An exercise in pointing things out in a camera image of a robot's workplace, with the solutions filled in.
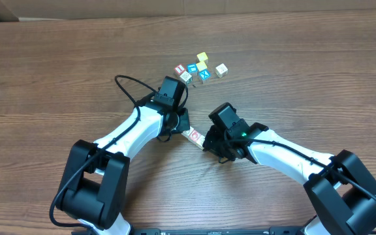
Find plain wooden block green side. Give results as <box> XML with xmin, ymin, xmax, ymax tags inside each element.
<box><xmin>181</xmin><ymin>127</ymin><xmax>194</xmax><ymax>138</ymax></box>

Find yellow framed wooden block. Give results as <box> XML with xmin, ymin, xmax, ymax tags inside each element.
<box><xmin>196</xmin><ymin>135</ymin><xmax>205</xmax><ymax>149</ymax></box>

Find red O wooden block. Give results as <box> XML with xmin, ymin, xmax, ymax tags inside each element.
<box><xmin>189</xmin><ymin>129</ymin><xmax>202</xmax><ymax>144</ymax></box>

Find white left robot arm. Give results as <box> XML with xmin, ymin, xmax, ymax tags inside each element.
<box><xmin>49</xmin><ymin>101</ymin><xmax>189</xmax><ymax>234</ymax></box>

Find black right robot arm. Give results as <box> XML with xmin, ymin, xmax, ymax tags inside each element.
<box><xmin>203</xmin><ymin>121</ymin><xmax>376</xmax><ymax>234</ymax></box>

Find green C wooden block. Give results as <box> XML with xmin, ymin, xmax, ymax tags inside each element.
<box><xmin>179</xmin><ymin>71</ymin><xmax>193</xmax><ymax>86</ymax></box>

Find red I wooden block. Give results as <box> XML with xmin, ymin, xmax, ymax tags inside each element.
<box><xmin>174</xmin><ymin>64</ymin><xmax>186</xmax><ymax>76</ymax></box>

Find blue X wooden block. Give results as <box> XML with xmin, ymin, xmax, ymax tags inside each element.
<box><xmin>198</xmin><ymin>69</ymin><xmax>211</xmax><ymax>84</ymax></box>

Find blue L wooden block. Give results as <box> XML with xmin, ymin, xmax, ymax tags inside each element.
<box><xmin>186</xmin><ymin>63</ymin><xmax>198</xmax><ymax>76</ymax></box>

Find yellow top middle block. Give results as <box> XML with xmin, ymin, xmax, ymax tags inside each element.
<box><xmin>196</xmin><ymin>61</ymin><xmax>208</xmax><ymax>72</ymax></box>

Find plain wooden block red print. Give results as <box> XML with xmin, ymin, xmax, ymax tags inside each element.
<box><xmin>215</xmin><ymin>63</ymin><xmax>228</xmax><ymax>78</ymax></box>

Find yellow top far block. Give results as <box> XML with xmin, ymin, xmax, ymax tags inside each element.
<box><xmin>196</xmin><ymin>52</ymin><xmax>208</xmax><ymax>64</ymax></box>

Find brown cardboard backdrop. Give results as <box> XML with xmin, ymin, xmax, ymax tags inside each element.
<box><xmin>0</xmin><ymin>0</ymin><xmax>376</xmax><ymax>22</ymax></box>

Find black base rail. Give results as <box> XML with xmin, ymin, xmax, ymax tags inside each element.
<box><xmin>72</xmin><ymin>226</ymin><xmax>322</xmax><ymax>235</ymax></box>

